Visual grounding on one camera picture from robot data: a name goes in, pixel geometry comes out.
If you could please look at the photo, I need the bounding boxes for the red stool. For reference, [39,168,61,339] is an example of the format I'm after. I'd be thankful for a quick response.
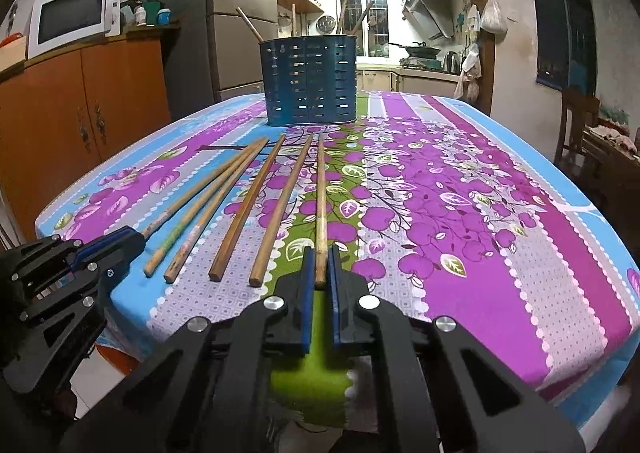
[95,343,146,378]

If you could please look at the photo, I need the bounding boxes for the steel range hood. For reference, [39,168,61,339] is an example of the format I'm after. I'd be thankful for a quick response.
[402,0,453,39]

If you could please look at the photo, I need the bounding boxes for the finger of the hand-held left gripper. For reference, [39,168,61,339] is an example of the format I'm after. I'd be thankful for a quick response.
[10,227,147,296]
[0,265,116,394]

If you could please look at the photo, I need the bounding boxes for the dark wooden table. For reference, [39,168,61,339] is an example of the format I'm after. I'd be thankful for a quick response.
[582,123,640,184]

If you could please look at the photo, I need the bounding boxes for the blue slotted utensil holder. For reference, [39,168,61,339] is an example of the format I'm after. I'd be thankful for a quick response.
[259,33,359,128]

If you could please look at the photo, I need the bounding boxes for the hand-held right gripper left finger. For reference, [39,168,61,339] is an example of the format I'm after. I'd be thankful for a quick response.
[60,247,317,453]

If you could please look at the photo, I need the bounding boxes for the orange wooden cabinet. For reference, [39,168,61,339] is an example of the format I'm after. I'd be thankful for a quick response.
[0,26,173,244]

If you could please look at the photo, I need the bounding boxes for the beige box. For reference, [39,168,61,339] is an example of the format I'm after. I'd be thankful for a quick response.
[0,40,28,74]

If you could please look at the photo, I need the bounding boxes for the grey refrigerator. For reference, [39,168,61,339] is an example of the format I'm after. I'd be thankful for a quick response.
[140,0,278,104]

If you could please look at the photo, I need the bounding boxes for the purple blue floral tablecloth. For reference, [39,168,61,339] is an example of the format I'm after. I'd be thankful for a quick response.
[35,92,640,429]

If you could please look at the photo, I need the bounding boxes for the black wok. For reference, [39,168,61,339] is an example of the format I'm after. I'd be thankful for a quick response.
[387,43,442,59]

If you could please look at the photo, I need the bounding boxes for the beige kitchen base cabinets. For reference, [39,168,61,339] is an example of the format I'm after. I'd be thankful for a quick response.
[357,67,463,99]

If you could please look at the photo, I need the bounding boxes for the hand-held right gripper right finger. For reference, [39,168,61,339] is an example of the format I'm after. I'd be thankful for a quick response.
[327,253,586,453]

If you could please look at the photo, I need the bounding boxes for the brown wooden chair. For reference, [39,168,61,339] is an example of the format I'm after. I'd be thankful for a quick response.
[554,87,601,169]

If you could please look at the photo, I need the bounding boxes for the dark curtained window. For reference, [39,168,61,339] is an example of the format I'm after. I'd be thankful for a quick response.
[530,0,598,91]

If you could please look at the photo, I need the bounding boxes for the pink cloth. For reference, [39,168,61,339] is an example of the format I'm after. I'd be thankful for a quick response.
[592,123,638,154]

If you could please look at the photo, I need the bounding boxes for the white plastic bag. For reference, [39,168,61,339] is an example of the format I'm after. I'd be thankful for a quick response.
[480,0,508,34]

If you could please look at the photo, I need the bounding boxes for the white microwave oven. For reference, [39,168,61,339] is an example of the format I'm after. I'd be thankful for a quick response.
[27,0,115,59]

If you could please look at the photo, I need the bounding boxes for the barred kitchen window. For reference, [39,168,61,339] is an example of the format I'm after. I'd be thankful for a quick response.
[339,0,390,56]

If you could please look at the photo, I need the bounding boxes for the hanging cloth bags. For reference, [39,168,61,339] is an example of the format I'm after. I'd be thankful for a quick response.
[452,40,483,101]

